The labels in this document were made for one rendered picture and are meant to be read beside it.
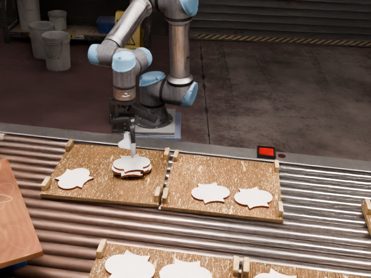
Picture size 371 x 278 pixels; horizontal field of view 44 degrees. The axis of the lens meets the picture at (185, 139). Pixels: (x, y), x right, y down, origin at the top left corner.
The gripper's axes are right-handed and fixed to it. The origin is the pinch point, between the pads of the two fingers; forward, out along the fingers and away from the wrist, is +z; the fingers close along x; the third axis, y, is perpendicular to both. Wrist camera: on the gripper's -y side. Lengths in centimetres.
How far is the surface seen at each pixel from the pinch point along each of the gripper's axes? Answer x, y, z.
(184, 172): 4.3, -19.2, 10.4
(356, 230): 45, -67, 12
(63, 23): -451, 18, 81
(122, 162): -0.3, 3.1, 6.4
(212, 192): 19.7, -25.4, 9.4
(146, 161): 0.4, -5.6, 6.4
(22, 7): -454, 63, 61
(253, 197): 24.8, -38.7, 9.4
